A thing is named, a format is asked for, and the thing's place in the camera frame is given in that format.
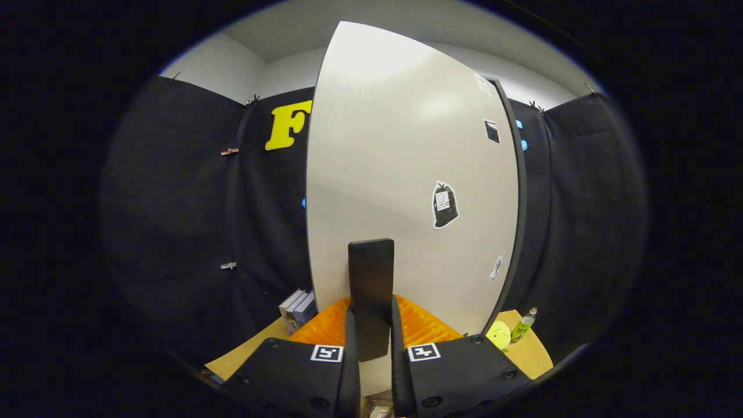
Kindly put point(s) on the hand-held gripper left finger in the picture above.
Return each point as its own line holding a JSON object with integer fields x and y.
{"x": 352, "y": 389}

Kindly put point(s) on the black backdrop cloth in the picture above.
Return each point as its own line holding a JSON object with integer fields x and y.
{"x": 174, "y": 203}

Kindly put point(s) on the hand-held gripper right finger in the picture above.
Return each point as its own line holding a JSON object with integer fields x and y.
{"x": 398, "y": 389}

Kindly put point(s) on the yellow ball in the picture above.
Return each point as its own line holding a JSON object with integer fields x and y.
{"x": 498, "y": 335}

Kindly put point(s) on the grey shoe cabinet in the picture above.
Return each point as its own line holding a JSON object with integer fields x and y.
{"x": 521, "y": 191}

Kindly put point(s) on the green bottle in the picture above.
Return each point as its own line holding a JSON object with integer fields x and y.
{"x": 522, "y": 326}

